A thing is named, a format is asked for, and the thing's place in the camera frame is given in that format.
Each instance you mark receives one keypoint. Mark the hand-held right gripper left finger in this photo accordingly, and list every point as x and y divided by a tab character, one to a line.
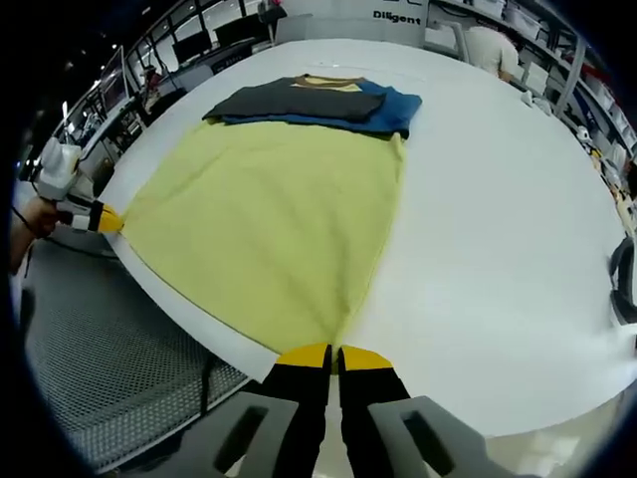
293	423

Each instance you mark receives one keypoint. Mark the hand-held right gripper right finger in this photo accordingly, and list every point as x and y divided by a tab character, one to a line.
373	423

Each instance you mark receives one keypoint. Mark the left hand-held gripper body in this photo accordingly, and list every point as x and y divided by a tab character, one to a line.
57	169

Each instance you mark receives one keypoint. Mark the yellow blue grey garment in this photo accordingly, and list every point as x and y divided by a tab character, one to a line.
274	224

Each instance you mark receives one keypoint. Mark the person's left hand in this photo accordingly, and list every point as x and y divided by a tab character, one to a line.
40	216

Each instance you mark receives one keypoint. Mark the grey workstation desk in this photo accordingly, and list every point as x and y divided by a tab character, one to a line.
199	74

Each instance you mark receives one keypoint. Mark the black computer monitor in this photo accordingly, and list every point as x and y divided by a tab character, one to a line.
241	31
191	47

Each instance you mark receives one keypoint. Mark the grey black device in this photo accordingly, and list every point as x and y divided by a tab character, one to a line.
624	264

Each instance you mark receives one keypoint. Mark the white black yellow toy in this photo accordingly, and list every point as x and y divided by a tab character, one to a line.
586	134

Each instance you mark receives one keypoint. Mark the white device on table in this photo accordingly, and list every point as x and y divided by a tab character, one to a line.
535	102

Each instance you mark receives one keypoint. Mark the row of white storage bins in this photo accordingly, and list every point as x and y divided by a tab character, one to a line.
536	77

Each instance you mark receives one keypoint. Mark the grey metal shelf rack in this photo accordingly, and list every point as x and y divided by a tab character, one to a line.
571	74

